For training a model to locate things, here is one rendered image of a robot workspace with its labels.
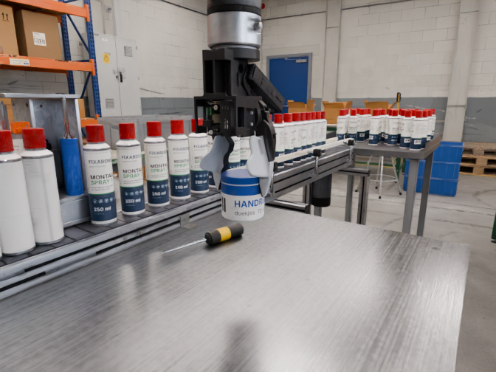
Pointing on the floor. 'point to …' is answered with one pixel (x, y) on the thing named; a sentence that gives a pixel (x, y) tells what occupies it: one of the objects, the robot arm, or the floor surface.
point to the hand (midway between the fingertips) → (243, 185)
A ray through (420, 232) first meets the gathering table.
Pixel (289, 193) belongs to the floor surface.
